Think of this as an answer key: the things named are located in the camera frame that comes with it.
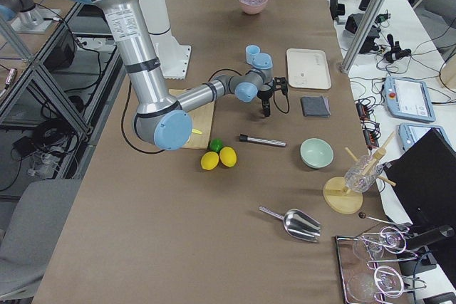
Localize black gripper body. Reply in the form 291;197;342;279
256;85;274;105

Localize steel muddler black tip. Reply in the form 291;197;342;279
238;134;287;148

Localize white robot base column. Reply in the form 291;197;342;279
139;0;192;80

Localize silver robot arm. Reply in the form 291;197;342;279
72;0;273;150

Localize light blue plastic cup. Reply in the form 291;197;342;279
245;45;261;65

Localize pink bowl of ice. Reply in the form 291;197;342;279
238;0;269;15

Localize wooden cup tree stand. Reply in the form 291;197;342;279
323;132;396;214

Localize steel ice scoop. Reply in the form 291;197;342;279
259;206;321;243

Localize grey folded cloth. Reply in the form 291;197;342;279
300;95;331;117

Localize cream rabbit tray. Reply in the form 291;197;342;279
286;48;331;90

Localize green lime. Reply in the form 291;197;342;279
209;138;224;153

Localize wooden cutting board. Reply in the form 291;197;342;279
183;102;214;150

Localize yellow lemon near lime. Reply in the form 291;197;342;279
219;146;237;167

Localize mint green bowl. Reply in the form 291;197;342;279
300;138;334;169

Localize yellow lemon outer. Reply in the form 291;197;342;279
200;151;219;171

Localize clear glass on stand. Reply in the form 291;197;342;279
344;155;383;193

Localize blue teach pendant far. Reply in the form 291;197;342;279
383;77;436;122

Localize blue teach pendant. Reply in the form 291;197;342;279
398;123;449;152
383;77;436;122

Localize blue teach pendant near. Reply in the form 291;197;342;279
398;123;449;152

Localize black monitor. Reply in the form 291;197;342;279
389;127;456;239

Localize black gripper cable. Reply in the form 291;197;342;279
270;86;290;115

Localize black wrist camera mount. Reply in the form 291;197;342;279
273;77;288;97

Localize aluminium frame post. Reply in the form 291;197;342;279
340;0;385;74

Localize wire glass rack tray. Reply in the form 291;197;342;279
334;226;427;303

